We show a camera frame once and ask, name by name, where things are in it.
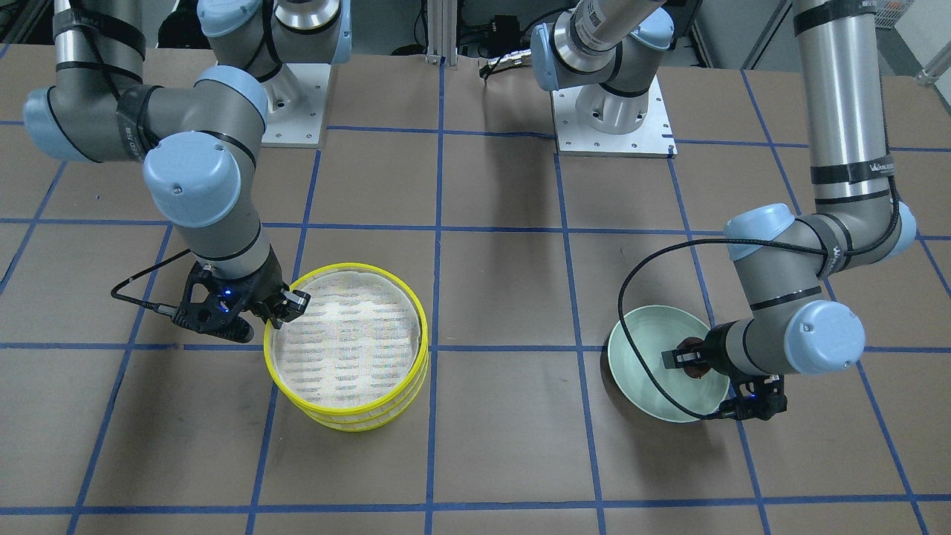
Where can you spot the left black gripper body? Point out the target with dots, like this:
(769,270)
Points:
(715,349)

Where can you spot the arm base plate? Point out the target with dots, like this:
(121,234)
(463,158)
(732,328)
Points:
(591,122)
(298,98)

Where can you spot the light green plate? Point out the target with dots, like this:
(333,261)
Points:
(654,329)

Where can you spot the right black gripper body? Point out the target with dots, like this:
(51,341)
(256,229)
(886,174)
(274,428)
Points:
(261,292)

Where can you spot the aluminium frame post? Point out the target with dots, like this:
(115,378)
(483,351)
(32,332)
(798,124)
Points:
(442,32)

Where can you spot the brown bun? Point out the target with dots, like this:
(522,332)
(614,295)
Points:
(697,368)

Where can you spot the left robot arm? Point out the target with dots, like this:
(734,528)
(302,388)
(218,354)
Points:
(781,259)

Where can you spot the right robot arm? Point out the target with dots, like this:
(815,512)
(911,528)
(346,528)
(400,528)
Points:
(198,145)

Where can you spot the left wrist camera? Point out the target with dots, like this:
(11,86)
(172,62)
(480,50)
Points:
(759,397)

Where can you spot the yellow bamboo steamer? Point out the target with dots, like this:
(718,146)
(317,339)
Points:
(362,339)
(378,416)

